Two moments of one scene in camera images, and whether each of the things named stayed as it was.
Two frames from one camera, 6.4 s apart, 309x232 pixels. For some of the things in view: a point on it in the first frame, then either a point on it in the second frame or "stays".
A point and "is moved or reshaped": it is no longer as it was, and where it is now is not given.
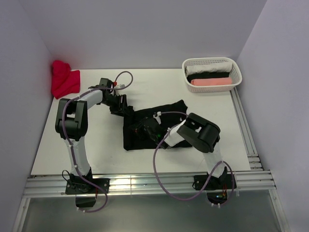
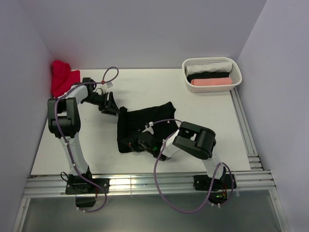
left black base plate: x=82 y=186 stays
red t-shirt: x=64 y=80 stays
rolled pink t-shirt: x=211 y=81 stays
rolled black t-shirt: x=207 y=75 stays
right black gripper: x=137 y=128 → x=132 y=143
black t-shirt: x=170 y=114 is moved or reshaped
